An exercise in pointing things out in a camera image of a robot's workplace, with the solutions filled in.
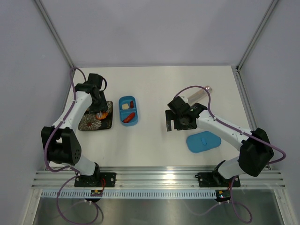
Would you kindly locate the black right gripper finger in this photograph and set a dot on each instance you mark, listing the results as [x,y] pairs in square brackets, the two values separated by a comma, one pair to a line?
[169,125]
[169,115]

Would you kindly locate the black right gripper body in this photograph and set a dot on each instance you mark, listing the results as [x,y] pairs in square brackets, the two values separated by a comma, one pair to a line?
[179,124]

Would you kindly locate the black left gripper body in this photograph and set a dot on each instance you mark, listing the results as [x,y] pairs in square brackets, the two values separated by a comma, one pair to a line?
[99,104]

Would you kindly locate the orange fried chicken piece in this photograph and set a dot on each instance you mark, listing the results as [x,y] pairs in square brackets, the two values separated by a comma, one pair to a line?
[105,115]

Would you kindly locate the blue lunch box lid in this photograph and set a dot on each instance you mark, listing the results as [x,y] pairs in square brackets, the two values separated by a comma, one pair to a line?
[202,141]

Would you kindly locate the long red sausage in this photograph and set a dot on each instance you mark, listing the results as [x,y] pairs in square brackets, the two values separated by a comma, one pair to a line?
[129,118]

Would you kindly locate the metal serving tongs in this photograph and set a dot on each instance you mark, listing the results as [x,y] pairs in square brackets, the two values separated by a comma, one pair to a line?
[100,115]

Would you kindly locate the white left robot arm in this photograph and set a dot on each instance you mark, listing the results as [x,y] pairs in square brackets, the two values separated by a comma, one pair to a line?
[62,149]

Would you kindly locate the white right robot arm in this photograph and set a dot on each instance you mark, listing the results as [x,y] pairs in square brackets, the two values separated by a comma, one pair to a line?
[254,152]

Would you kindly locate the blue two-compartment lunch box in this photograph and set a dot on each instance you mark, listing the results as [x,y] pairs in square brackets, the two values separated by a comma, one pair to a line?
[124,113]

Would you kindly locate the dark floral square plate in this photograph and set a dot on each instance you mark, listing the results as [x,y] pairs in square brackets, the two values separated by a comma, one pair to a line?
[89,122]

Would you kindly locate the beige translucent cutlery case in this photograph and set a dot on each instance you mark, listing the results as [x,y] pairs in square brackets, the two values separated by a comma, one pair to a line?
[199,95]

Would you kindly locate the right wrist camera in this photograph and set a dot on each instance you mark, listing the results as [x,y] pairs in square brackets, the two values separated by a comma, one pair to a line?
[178,106]

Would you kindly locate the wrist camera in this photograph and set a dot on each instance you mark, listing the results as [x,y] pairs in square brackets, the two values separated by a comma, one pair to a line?
[178,106]
[99,81]

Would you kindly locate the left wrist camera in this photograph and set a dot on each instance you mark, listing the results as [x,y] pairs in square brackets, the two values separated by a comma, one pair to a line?
[99,81]

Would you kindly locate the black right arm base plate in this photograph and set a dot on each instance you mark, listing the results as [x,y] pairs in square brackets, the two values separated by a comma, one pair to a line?
[212,180]

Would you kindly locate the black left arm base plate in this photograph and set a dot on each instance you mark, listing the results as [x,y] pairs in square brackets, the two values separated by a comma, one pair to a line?
[106,179]

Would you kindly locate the aluminium front rail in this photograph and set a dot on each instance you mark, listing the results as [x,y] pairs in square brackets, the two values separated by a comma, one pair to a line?
[164,177]

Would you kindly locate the left aluminium frame post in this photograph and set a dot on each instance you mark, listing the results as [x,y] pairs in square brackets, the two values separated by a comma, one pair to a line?
[50,25]

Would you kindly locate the aluminium frame post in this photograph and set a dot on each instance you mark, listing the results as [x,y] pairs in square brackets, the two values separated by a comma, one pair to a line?
[50,25]
[257,34]

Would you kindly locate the white slotted cable duct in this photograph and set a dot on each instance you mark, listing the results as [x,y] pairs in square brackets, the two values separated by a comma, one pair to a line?
[136,194]

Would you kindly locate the right aluminium frame post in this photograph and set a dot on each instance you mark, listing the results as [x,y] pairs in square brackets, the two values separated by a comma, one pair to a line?
[257,34]

